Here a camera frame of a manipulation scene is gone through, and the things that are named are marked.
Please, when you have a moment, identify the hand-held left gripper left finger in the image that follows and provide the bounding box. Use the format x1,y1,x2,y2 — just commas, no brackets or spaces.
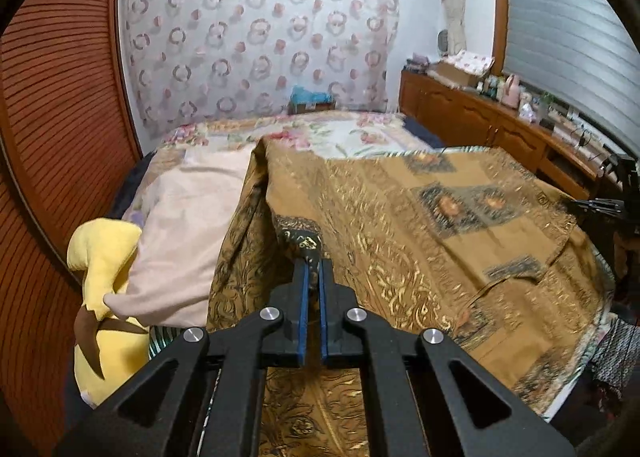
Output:
55,259,308,457

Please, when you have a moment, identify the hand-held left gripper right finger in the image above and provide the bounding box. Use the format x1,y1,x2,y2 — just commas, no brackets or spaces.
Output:
320,259,576,457

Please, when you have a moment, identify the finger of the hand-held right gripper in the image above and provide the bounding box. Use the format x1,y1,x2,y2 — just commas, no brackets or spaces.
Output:
567,196,626,215

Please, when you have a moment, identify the brown patterned shirt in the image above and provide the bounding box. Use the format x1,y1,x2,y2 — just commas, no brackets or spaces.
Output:
207,137,608,457

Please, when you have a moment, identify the beige pillow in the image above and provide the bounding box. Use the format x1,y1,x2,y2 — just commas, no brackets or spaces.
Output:
105,149,258,328

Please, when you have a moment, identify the pink thermos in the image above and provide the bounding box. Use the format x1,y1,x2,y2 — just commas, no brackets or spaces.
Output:
502,74,521,105

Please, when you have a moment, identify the leaf-print bedsheet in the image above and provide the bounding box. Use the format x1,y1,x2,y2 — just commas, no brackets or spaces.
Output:
147,257,618,420

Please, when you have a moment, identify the dark patterned cloth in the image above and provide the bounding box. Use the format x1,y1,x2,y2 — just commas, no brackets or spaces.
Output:
590,319,640,398

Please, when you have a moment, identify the group of small bottles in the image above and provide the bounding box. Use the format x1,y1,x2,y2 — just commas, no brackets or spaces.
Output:
477,77,506,98

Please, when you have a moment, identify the wooden cabinet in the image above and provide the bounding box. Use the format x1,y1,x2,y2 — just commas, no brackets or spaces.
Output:
399,69,631,188

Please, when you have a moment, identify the grey window blind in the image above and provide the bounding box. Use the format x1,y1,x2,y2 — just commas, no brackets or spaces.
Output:
502,0,640,158

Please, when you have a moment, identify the floral bed sheet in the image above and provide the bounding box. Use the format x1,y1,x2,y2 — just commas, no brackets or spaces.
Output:
107,114,446,220

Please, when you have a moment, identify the floral cloth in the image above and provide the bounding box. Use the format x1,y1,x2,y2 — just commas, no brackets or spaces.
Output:
447,49,496,75

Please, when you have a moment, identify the cardboard box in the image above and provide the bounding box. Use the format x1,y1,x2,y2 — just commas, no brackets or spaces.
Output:
430,62,481,88

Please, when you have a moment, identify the yellow plush toy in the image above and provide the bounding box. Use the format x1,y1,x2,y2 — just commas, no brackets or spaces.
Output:
67,219,151,408

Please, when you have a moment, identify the teal bag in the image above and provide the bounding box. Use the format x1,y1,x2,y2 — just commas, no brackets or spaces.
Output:
290,85,333,105

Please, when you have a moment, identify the white corner curtain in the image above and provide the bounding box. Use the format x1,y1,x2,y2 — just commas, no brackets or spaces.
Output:
440,0,468,58

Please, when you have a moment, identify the wooden window frame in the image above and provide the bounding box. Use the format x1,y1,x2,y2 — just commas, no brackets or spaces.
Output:
492,0,508,75

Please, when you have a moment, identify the ring-patterned wall curtain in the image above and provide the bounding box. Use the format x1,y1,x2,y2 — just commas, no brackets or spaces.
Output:
120,0,401,132

